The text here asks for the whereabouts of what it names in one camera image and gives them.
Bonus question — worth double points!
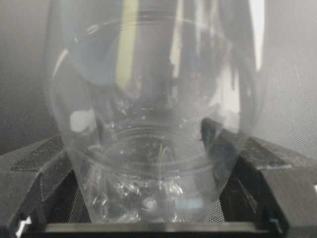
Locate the clear plastic bottle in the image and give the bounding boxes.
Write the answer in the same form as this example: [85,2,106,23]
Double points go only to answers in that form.
[45,0,265,223]

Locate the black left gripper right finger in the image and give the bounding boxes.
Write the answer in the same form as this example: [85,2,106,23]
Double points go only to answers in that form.
[201,119,317,238]

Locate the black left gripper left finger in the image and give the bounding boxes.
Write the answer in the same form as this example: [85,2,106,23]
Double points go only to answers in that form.
[0,135,87,238]

